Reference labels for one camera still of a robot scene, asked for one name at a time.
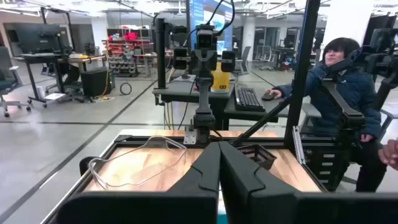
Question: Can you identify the monitor with blue screen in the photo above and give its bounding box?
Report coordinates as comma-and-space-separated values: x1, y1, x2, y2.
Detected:
189, 0, 234, 54

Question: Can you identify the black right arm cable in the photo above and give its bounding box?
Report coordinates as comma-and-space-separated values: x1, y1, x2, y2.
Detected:
205, 0, 236, 35

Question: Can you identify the clear plastic tray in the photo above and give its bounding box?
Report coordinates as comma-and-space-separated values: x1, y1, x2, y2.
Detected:
88, 135, 188, 190

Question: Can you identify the black cable coil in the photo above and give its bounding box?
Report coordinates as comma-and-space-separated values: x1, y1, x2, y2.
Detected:
119, 82, 133, 96

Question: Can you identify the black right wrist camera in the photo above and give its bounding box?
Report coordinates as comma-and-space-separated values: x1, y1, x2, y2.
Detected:
197, 29, 216, 50

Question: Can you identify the grey side desk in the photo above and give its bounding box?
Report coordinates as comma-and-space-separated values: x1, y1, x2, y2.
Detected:
152, 74, 312, 131

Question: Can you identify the black framed wooden desk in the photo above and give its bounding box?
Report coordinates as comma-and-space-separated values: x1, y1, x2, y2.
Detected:
12, 52, 108, 108

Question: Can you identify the black monitor pole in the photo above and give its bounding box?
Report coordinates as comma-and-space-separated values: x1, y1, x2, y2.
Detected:
154, 17, 168, 90

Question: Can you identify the black equipment box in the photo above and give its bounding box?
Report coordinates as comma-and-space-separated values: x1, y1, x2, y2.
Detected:
80, 67, 113, 98

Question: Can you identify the black backlit keyboard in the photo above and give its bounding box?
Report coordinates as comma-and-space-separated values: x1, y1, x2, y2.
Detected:
234, 86, 266, 112

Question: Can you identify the black monitor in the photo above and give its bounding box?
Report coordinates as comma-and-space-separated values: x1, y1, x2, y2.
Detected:
15, 23, 62, 54

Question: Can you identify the person's hand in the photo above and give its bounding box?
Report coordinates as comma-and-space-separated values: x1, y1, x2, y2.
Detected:
378, 139, 398, 170

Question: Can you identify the person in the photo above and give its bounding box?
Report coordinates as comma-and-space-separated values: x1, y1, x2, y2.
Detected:
266, 37, 388, 192

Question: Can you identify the yellow container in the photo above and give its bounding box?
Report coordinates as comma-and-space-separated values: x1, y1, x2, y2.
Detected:
211, 62, 231, 93

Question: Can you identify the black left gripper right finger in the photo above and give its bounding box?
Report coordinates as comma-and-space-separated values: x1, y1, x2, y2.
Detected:
219, 141, 398, 224

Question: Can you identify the silver aluminium bar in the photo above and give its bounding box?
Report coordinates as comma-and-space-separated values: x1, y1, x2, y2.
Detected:
292, 126, 307, 166

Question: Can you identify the black aluminium frame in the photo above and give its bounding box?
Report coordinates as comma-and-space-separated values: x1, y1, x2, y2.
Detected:
40, 0, 330, 224

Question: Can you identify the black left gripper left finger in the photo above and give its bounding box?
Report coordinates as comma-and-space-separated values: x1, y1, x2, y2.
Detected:
57, 142, 222, 224

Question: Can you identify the red storage rack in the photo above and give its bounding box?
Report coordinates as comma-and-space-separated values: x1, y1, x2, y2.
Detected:
102, 30, 153, 77

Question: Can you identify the grey office chair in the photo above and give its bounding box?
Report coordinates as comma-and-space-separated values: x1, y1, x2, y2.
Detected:
234, 45, 252, 75
0, 46, 32, 118

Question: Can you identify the black mesh basket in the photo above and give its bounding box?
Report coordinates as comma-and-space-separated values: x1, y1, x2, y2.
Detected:
236, 144, 277, 170

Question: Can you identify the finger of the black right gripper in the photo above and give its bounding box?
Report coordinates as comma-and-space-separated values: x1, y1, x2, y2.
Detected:
203, 49, 236, 73
172, 47, 205, 72

